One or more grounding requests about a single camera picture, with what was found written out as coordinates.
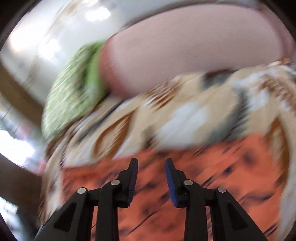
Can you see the pink bolster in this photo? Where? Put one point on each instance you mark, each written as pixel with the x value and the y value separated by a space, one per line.
pixel 185 46

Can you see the green checkered pillow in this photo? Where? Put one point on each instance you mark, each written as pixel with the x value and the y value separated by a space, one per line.
pixel 71 97

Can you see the leaf-print blanket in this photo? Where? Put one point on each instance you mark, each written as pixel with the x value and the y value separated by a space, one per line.
pixel 185 120

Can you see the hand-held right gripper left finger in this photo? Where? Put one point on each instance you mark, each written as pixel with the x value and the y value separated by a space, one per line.
pixel 133 176

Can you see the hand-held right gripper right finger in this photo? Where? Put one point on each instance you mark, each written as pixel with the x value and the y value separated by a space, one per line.
pixel 171 183

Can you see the brown wooden door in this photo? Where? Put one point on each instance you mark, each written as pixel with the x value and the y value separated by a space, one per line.
pixel 16 178

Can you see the orange floral garment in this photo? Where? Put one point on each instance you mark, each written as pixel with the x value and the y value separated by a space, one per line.
pixel 231 166

